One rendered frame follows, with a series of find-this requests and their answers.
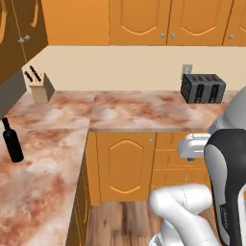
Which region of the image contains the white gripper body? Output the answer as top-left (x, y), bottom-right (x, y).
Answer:
top-left (177, 133), bottom-right (212, 160)

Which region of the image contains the orange drawer front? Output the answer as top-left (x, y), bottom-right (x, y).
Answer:
top-left (150, 167), bottom-right (212, 191)
top-left (155, 131), bottom-right (209, 152)
top-left (153, 149), bottom-right (208, 170)

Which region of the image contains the dark grey toaster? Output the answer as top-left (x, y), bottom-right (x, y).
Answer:
top-left (180, 73), bottom-right (227, 105)

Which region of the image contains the orange base cupboard door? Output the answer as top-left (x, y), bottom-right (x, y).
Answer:
top-left (95, 132), bottom-right (158, 203)

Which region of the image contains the orange base cupboard run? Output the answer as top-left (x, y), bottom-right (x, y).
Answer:
top-left (64, 153), bottom-right (93, 246)

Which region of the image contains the beige wooden knife block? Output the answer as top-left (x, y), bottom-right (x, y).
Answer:
top-left (28, 72), bottom-right (57, 105)

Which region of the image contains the black wine bottle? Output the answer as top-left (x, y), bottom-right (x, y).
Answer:
top-left (1, 116), bottom-right (25, 163)

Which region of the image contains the grey wall socket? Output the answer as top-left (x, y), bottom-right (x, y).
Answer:
top-left (182, 63), bottom-right (193, 81)

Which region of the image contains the orange wall cupboard door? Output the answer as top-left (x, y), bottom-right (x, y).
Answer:
top-left (109, 0), bottom-right (171, 46)
top-left (222, 0), bottom-right (246, 47)
top-left (167, 0), bottom-right (234, 47)

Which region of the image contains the black knife handle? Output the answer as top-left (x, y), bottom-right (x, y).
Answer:
top-left (24, 70), bottom-right (34, 83)
top-left (33, 68), bottom-right (42, 83)
top-left (29, 65), bottom-right (38, 80)

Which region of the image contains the plain orange wall panel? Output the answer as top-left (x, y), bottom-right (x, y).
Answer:
top-left (40, 0), bottom-right (111, 47)

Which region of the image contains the brown wall cupboard door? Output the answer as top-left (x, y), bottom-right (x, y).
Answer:
top-left (12, 0), bottom-right (49, 63)
top-left (0, 0), bottom-right (27, 85)

